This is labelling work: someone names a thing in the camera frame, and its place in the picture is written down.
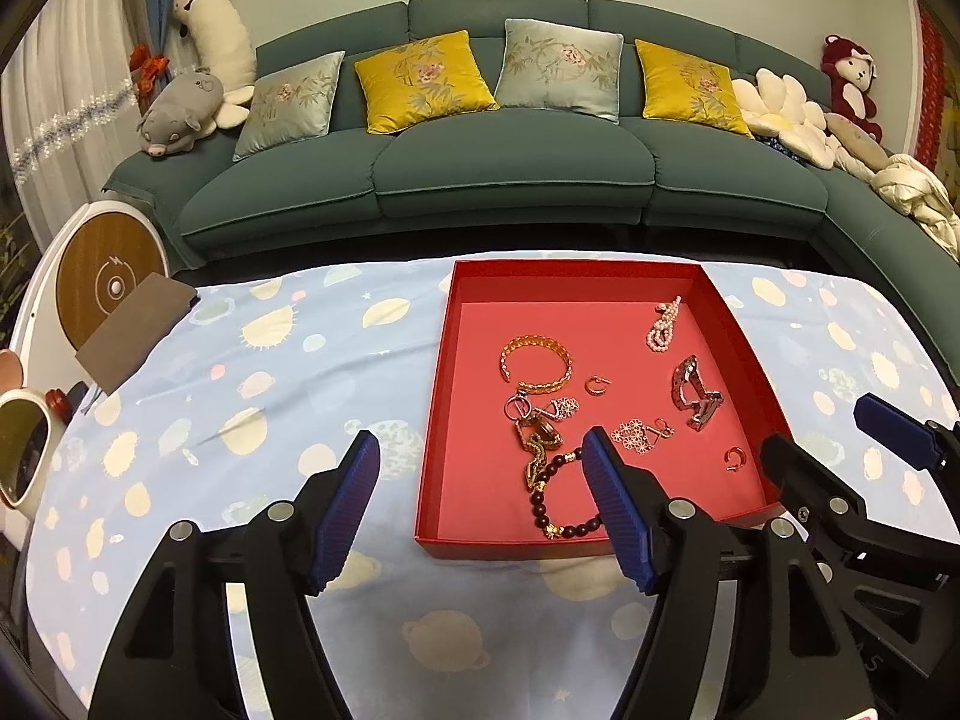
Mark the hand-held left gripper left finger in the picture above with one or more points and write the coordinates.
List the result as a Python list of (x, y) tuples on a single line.
[(345, 510)]

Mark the cream flower plush cushion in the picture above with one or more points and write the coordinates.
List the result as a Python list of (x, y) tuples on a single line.
[(784, 116)]

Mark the white framed mirror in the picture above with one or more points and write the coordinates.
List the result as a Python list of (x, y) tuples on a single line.
[(22, 450)]

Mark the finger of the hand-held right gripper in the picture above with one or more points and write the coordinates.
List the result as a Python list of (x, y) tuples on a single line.
[(892, 424), (810, 491)]

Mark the pale blue embroidered cushion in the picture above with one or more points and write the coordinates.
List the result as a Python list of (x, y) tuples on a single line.
[(289, 105), (559, 71)]

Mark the yellow embroidered cushion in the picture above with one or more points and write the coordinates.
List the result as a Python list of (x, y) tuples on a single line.
[(690, 90), (420, 82)]

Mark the white sheer curtain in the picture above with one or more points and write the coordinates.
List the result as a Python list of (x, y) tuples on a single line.
[(67, 60)]

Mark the white cow plush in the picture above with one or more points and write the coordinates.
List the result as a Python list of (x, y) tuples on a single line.
[(217, 30)]

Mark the red monkey plush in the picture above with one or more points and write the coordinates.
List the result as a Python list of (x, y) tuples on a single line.
[(851, 82)]

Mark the white wooden round side table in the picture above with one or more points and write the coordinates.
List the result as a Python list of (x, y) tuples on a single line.
[(112, 285)]

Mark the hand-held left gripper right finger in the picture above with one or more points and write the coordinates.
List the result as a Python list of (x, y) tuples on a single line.
[(615, 510)]

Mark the planet print blue tablecloth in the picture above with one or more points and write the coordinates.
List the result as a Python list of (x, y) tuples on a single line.
[(262, 390)]

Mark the brown notebook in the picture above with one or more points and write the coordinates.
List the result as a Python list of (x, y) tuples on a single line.
[(135, 334)]

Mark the red hoop earring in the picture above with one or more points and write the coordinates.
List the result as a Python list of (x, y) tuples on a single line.
[(739, 457)]

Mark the blue patterned cloth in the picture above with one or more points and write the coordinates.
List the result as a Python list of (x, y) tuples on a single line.
[(772, 148)]

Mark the red wall hanging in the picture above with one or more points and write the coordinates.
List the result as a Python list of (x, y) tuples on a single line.
[(934, 90)]

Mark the white crumpled duvet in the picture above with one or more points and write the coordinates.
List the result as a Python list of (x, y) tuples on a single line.
[(919, 199)]

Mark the blue curtain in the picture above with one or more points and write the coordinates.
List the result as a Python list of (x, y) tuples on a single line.
[(161, 0)]

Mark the rose gold flower earring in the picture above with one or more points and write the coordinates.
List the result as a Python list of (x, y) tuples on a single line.
[(630, 435)]

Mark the small pink object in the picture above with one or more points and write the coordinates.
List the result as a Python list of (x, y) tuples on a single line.
[(9, 371)]

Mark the green fabric sofa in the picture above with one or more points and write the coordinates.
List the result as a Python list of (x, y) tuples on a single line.
[(510, 165)]

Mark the gold hoop earring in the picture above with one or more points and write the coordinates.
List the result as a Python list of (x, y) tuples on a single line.
[(595, 388)]

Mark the silver rhinestone hair clip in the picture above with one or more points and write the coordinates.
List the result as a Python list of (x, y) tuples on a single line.
[(686, 382)]

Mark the small red object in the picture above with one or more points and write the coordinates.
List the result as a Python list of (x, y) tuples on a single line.
[(58, 401)]

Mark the red lobster toy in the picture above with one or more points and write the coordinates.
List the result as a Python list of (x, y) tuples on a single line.
[(146, 67)]

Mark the grey pig plush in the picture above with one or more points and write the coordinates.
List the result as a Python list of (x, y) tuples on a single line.
[(184, 109)]

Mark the red cardboard box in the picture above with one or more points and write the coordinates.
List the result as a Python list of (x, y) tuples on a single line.
[(480, 465)]

